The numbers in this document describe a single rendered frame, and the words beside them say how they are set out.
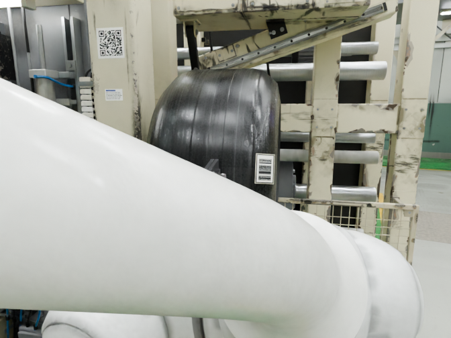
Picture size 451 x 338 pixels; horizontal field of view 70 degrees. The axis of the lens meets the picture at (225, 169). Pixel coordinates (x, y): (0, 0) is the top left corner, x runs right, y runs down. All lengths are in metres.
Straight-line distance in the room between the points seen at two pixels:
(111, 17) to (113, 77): 0.15
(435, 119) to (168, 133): 9.40
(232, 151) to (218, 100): 0.13
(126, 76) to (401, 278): 0.79
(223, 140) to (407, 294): 0.47
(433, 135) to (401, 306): 9.68
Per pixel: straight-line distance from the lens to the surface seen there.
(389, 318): 0.26
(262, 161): 0.64
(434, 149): 9.96
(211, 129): 0.67
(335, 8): 1.13
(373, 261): 0.26
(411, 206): 1.34
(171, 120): 0.70
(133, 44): 0.91
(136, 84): 0.90
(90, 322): 0.26
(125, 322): 0.26
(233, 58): 1.23
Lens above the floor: 1.35
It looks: 11 degrees down
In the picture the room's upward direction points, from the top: straight up
